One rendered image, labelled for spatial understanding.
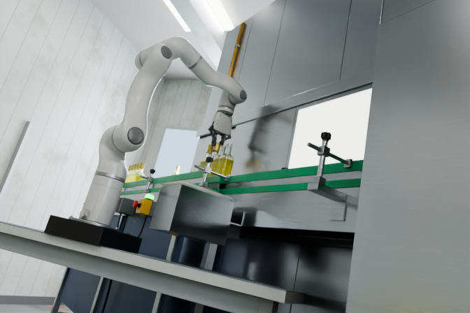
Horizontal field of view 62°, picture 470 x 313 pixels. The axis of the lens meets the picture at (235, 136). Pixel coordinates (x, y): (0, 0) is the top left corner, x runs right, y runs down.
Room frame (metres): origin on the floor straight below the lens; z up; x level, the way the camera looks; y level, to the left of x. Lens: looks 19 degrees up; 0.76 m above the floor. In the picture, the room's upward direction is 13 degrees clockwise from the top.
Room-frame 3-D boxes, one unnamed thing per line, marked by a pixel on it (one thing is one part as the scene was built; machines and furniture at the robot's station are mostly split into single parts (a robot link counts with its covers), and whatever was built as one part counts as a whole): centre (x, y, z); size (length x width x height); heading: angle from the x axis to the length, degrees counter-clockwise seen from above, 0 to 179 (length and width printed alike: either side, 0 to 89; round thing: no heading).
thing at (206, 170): (1.59, 0.06, 1.12); 0.17 x 0.03 x 0.12; 121
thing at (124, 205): (2.16, 0.48, 0.96); 0.08 x 0.08 x 0.08; 31
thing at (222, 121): (1.86, 0.08, 1.44); 0.10 x 0.07 x 0.11; 121
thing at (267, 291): (2.18, 0.18, 0.73); 1.58 x 1.52 x 0.04; 66
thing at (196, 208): (1.45, 0.06, 0.92); 0.27 x 0.17 x 0.15; 121
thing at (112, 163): (1.60, 0.46, 1.12); 0.19 x 0.12 x 0.24; 38
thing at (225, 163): (1.76, 0.02, 1.16); 0.06 x 0.06 x 0.21; 30
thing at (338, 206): (1.04, -0.27, 1.07); 0.17 x 0.05 x 0.23; 121
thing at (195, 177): (2.36, 0.53, 1.10); 1.75 x 0.01 x 0.08; 31
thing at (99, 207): (1.57, 0.45, 0.90); 0.19 x 0.19 x 0.18
